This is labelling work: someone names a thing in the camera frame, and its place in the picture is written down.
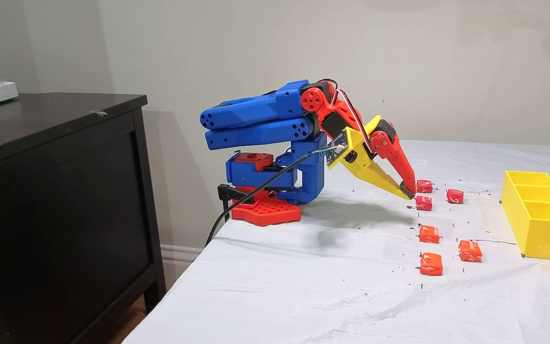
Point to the red candy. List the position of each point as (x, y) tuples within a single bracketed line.
[(455, 196), (424, 203), (424, 186)]

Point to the orange candy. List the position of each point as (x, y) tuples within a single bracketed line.
[(470, 251), (429, 234), (431, 264)]

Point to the yellow three-compartment box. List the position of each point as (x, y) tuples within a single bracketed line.
[(542, 234)]

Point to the white plastic table cover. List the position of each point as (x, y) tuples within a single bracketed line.
[(303, 286)]

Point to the black table clamp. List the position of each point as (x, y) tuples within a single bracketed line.
[(229, 192)]

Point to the small grey tape piece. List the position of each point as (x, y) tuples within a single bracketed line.
[(98, 113)]

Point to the black wooden cabinet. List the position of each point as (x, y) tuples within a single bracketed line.
[(65, 191)]

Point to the black camera circuit board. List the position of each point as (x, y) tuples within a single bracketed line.
[(338, 147)]

